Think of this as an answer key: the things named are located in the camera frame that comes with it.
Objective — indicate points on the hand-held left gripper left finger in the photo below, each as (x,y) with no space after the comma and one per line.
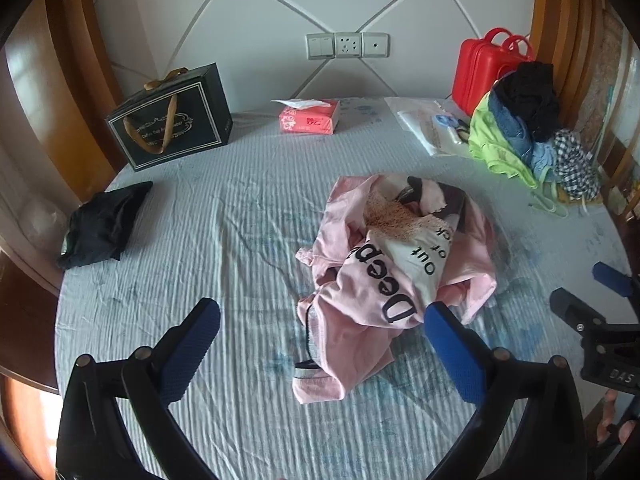
(192,350)

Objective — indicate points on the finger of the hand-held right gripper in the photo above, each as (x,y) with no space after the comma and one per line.
(612,277)
(575,307)

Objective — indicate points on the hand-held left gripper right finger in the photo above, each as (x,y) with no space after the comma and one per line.
(452,355)

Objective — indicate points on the pink printed shirt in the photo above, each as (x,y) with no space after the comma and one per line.
(350,340)

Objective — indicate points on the person's right hand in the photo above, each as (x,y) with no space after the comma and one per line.
(607,415)

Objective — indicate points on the mustard yellow cloth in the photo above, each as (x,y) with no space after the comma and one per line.
(580,197)

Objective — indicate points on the black white checkered garment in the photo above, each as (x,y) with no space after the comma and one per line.
(575,160)

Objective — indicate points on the light blue garment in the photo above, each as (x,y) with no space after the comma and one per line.
(542,160)

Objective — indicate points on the folded black garment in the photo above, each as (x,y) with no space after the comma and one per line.
(100,225)

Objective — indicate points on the lime green garment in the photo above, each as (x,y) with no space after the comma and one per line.
(487,135)

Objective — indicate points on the blue denim garment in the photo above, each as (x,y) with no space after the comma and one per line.
(505,120)

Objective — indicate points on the black garment on pile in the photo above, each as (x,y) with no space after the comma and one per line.
(530,95)

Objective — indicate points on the black gift bag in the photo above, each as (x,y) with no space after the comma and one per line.
(170,125)

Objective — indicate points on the clear plastic bag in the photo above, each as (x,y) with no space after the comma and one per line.
(415,120)

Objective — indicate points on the red suitcase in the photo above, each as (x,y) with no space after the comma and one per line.
(475,70)

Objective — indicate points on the pink tissue pack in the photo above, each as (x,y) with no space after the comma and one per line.
(310,120)

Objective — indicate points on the white padded headboard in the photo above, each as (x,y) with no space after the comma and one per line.
(225,10)

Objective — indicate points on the wooden wall panel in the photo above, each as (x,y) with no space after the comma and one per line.
(65,85)
(560,20)

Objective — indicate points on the white single-hole wall socket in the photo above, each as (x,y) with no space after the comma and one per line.
(375,45)

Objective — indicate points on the white five-hole wall socket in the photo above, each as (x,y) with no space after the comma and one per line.
(347,44)

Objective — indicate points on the white wall light switch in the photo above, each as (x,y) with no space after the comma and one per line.
(320,45)

